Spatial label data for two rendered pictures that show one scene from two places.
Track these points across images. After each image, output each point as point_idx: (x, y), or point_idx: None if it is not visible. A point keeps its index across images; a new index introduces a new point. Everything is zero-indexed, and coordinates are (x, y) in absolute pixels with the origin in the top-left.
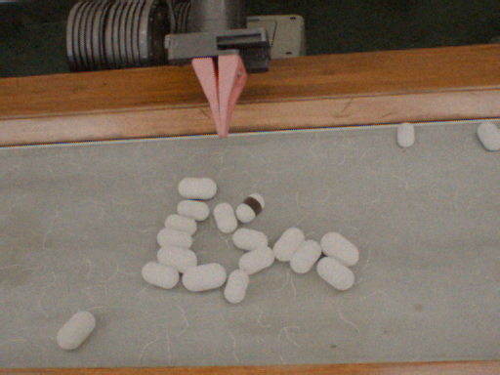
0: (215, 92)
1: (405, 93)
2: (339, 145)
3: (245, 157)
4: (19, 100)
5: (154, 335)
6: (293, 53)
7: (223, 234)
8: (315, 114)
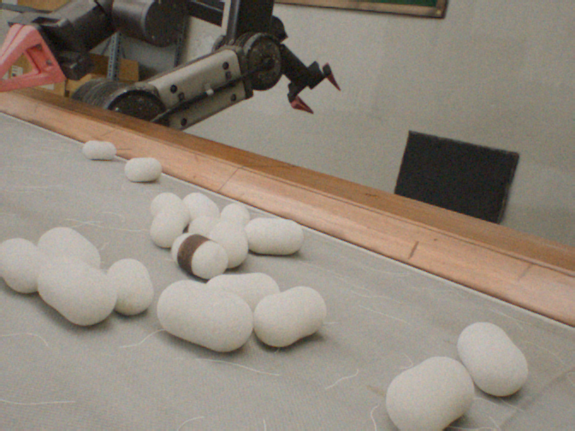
0: (5, 49)
1: (153, 139)
2: (59, 144)
3: (3, 126)
4: None
5: None
6: None
7: None
8: (85, 131)
